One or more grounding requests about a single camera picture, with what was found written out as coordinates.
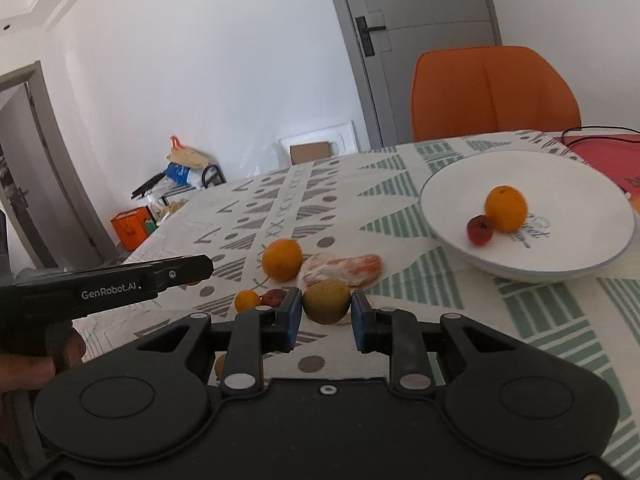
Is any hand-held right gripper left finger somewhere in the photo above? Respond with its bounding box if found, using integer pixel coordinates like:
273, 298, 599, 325
134, 290, 304, 395

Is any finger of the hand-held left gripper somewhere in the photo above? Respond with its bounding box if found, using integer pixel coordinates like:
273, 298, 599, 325
150, 254, 215, 293

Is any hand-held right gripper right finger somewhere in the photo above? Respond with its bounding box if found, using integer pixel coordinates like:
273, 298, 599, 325
350, 291, 521, 395

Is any dark red plum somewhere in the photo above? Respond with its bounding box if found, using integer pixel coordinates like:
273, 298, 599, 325
260, 288, 290, 309

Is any green-brown pear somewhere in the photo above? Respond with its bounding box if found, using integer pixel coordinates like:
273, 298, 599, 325
302, 280, 352, 326

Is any small orange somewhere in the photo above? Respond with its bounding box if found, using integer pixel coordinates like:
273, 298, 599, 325
234, 290, 262, 313

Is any peeled orange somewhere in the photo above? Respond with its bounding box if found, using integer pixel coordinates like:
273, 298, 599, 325
296, 252, 385, 291

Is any white plate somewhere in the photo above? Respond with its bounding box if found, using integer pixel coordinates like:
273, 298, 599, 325
419, 150, 637, 283

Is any person's left hand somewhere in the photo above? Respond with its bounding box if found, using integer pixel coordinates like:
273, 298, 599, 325
0, 327, 86, 393

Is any orange box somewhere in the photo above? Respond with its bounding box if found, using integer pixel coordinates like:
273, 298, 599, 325
111, 206, 157, 252

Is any black folded umbrella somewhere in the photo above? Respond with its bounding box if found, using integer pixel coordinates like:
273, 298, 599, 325
131, 172, 167, 198

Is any blue and white bag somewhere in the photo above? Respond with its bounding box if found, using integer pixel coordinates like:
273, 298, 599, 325
165, 162, 201, 186

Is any brown paper bag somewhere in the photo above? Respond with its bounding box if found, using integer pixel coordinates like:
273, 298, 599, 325
167, 135, 211, 168

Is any patterned tablecloth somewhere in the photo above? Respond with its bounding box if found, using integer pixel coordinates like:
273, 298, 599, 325
70, 130, 640, 480

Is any small red plum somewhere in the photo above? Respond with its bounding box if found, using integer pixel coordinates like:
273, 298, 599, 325
466, 214, 495, 247

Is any cardboard box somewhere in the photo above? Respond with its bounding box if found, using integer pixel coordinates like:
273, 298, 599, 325
290, 142, 332, 165

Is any white foam board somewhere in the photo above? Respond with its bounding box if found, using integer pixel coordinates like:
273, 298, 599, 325
278, 120, 358, 166

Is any orange chair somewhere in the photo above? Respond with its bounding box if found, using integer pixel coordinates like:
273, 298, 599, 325
410, 45, 582, 143

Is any red printed cloth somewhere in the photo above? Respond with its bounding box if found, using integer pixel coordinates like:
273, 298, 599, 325
570, 135, 640, 196

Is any grey door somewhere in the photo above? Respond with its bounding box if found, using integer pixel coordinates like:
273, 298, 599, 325
332, 0, 502, 151

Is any grey doorway frame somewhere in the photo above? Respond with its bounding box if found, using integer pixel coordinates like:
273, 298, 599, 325
0, 60, 118, 271

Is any black cable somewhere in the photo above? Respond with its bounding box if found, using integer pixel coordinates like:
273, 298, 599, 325
561, 125, 640, 148

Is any black door handle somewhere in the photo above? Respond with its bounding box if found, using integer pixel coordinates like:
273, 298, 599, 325
355, 16, 387, 57

